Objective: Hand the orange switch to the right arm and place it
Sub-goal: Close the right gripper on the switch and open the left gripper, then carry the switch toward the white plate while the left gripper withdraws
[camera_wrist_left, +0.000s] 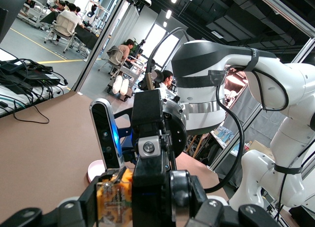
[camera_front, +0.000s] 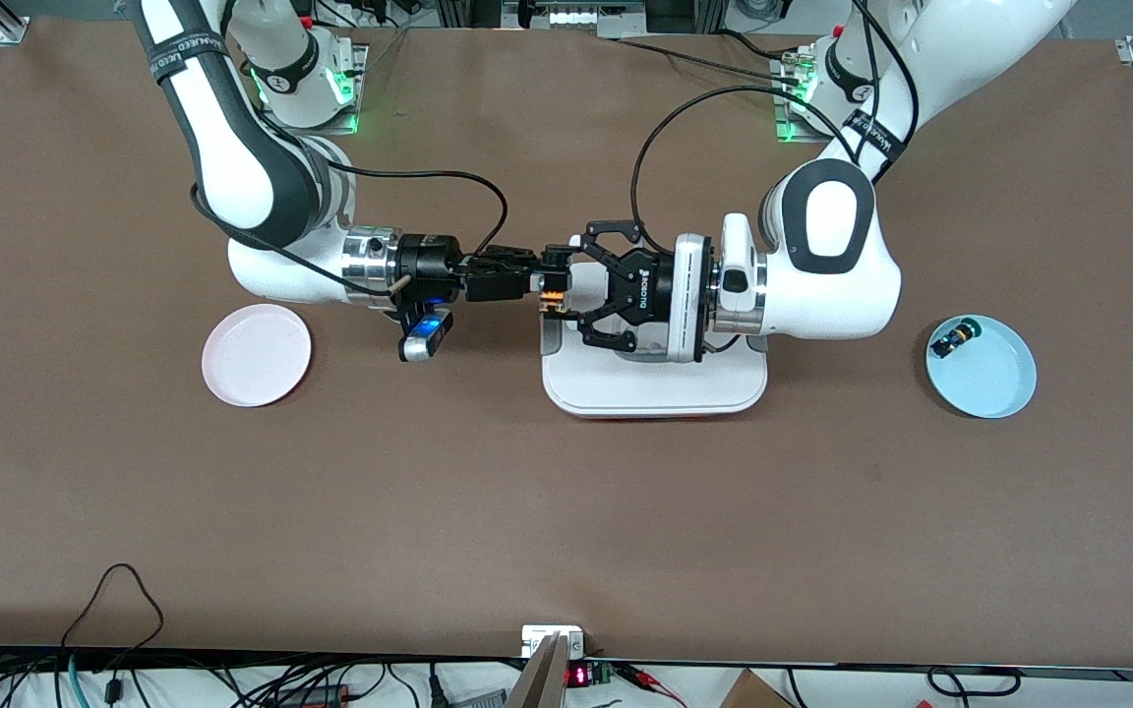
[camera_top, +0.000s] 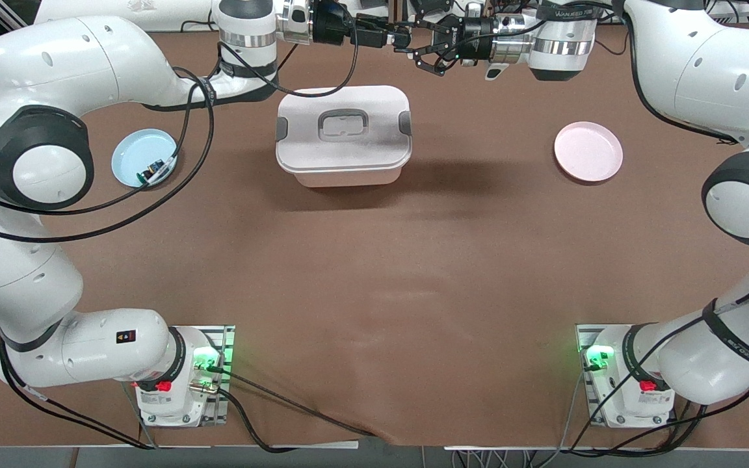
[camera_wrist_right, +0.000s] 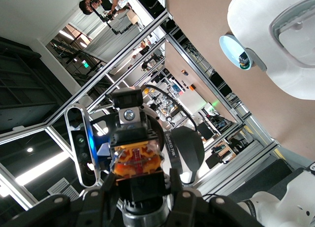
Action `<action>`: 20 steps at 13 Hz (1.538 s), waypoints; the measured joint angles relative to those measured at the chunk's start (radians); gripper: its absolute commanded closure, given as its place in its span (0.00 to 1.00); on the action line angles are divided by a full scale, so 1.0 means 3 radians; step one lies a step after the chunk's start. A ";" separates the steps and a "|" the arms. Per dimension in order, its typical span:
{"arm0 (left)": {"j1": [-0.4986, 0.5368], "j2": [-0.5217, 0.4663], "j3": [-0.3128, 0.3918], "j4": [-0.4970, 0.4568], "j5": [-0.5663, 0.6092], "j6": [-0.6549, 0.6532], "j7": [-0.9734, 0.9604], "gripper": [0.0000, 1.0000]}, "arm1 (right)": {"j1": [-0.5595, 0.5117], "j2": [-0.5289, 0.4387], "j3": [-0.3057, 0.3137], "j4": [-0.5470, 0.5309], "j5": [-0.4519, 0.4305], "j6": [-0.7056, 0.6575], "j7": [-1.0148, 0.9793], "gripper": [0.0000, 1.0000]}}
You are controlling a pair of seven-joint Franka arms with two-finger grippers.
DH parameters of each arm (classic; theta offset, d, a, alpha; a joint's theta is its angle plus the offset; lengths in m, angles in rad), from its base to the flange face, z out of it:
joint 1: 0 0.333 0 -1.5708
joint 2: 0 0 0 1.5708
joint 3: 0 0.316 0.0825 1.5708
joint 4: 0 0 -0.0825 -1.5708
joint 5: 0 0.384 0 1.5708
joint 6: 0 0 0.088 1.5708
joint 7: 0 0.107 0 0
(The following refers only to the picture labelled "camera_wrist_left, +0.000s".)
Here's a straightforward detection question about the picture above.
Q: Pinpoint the orange push button switch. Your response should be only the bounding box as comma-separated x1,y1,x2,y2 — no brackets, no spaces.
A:
95,167,135,225

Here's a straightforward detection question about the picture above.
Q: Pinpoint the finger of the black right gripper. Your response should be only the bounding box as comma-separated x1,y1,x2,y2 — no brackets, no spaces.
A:
132,132,177,227

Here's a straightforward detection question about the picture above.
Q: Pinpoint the seated person dark hair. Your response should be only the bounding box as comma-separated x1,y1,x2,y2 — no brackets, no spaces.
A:
50,0,66,14

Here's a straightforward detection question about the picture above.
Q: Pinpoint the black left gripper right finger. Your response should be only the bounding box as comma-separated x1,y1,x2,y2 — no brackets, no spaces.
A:
169,170,281,227

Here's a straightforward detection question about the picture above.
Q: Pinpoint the black monitor panel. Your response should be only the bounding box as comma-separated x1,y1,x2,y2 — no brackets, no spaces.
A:
0,0,29,43

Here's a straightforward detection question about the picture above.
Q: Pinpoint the seated man with glasses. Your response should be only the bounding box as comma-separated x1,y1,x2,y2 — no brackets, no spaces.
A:
159,69,174,90

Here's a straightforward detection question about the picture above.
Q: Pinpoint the black cable bundle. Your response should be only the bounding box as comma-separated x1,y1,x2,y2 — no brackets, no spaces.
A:
0,59,62,86

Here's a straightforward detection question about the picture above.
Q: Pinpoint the aluminium frame profile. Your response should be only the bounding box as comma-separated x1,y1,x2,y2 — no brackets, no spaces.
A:
289,36,315,65

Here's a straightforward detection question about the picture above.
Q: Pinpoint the pink round plate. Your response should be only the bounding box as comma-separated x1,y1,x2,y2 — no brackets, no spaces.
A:
87,160,109,183

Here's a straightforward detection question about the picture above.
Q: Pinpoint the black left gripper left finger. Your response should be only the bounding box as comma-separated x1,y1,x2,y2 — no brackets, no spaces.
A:
0,180,99,227

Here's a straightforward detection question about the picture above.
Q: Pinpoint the grey office chair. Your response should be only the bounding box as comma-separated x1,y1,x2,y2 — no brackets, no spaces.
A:
98,46,124,77

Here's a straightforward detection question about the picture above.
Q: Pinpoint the black cloth covered table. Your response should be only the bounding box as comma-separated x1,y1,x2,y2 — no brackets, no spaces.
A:
39,10,100,51

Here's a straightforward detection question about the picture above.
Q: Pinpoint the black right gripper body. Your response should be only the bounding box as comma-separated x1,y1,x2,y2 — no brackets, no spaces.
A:
131,89,188,162

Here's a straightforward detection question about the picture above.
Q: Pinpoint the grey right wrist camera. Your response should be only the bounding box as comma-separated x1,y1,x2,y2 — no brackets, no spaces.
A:
89,98,126,169

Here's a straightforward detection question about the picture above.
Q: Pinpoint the white padded object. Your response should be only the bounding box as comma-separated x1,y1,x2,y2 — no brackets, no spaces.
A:
112,75,123,95
120,78,130,96

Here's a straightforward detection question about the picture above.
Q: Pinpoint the seated person white shirt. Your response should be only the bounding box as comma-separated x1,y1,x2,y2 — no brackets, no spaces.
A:
56,2,85,44

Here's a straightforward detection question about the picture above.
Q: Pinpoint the teal cable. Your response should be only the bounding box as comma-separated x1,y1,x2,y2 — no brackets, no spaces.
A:
0,95,34,107

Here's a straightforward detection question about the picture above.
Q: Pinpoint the thin black looped cable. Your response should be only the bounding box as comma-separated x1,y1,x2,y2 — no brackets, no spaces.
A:
12,98,50,125

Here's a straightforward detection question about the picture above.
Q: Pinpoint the cardboard box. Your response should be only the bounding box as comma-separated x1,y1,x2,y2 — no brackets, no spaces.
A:
242,139,275,161

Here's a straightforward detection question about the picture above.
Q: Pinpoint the seated woman beige top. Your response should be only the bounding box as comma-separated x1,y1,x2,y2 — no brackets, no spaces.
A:
117,38,136,65

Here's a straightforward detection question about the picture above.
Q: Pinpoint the aluminium cell pillar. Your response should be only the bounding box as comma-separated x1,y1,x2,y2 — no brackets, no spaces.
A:
73,0,135,93

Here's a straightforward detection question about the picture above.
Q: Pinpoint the white mesh office chair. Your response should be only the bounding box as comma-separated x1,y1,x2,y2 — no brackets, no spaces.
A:
44,14,77,53

